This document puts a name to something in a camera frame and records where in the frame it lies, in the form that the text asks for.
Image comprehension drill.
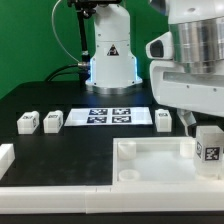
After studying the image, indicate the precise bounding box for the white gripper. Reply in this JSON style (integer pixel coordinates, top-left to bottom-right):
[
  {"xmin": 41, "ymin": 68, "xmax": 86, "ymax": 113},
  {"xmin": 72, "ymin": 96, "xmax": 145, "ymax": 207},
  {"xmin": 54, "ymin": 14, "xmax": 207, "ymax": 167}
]
[{"xmin": 150, "ymin": 60, "xmax": 224, "ymax": 137}]

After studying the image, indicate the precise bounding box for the white square tabletop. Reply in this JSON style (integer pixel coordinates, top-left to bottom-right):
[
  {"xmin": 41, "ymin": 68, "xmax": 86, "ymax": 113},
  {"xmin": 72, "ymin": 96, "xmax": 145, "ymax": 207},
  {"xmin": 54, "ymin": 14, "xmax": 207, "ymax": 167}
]
[{"xmin": 111, "ymin": 135, "xmax": 224, "ymax": 188}]

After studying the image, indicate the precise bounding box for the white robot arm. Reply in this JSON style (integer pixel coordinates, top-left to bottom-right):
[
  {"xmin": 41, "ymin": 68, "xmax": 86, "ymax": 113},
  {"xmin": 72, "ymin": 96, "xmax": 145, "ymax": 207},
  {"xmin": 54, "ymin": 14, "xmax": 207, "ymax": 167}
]
[{"xmin": 86, "ymin": 0, "xmax": 224, "ymax": 125}]

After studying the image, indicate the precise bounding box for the white sheet with markers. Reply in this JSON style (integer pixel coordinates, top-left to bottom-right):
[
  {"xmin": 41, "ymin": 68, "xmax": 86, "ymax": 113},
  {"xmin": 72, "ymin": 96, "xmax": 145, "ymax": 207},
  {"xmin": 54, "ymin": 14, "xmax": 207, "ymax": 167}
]
[{"xmin": 65, "ymin": 107, "xmax": 153, "ymax": 126}]

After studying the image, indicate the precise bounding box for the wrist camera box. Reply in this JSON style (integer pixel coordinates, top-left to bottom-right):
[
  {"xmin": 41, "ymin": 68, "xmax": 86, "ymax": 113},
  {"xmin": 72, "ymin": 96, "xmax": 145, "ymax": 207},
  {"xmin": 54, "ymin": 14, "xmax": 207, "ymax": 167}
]
[{"xmin": 146, "ymin": 31, "xmax": 174, "ymax": 60}]

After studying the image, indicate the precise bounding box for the black cable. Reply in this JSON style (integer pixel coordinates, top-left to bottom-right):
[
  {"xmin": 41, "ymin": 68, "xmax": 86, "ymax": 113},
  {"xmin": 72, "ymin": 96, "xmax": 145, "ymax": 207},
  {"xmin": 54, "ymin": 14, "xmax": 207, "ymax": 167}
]
[{"xmin": 45, "ymin": 64, "xmax": 91, "ymax": 83}]

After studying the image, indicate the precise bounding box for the white front rail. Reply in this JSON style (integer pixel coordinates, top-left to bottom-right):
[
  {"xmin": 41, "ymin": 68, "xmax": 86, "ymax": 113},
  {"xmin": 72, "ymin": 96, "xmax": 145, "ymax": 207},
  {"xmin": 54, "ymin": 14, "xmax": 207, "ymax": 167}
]
[{"xmin": 0, "ymin": 181, "xmax": 224, "ymax": 214}]

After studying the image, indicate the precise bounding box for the white rail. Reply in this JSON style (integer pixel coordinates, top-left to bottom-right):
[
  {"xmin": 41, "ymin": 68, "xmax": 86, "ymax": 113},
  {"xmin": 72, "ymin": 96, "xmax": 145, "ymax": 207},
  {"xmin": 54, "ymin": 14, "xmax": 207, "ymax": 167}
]
[
  {"xmin": 0, "ymin": 181, "xmax": 224, "ymax": 214},
  {"xmin": 0, "ymin": 144, "xmax": 15, "ymax": 180}
]

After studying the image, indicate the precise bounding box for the grey cable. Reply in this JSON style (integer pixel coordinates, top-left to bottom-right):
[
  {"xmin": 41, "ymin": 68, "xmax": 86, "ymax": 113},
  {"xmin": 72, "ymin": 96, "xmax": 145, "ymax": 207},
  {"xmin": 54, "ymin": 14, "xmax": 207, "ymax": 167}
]
[{"xmin": 51, "ymin": 0, "xmax": 83, "ymax": 64}]

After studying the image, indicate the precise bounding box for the white left rail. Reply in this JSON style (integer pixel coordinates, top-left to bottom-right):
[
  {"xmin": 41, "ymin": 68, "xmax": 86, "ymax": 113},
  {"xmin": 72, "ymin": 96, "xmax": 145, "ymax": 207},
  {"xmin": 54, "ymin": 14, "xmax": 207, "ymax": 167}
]
[{"xmin": 0, "ymin": 144, "xmax": 15, "ymax": 180}]

